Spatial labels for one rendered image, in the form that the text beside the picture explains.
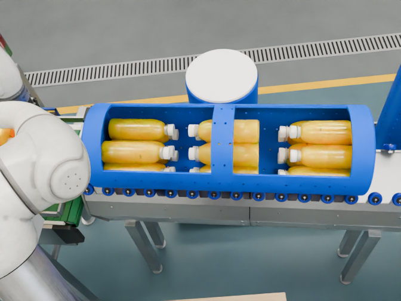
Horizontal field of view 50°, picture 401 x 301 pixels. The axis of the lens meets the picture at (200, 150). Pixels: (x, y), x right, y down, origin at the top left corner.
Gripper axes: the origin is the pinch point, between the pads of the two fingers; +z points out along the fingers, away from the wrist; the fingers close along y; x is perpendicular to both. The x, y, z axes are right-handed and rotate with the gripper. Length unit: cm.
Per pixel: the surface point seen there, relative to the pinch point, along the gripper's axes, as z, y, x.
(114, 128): 0.0, 4.6, -23.5
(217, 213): 27, -12, -57
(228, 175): 0, -12, -63
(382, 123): 64, 56, -131
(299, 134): -3, 1, -84
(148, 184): 5.5, -13.1, -37.0
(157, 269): 108, -8, -20
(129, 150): -1.9, -5.2, -31.1
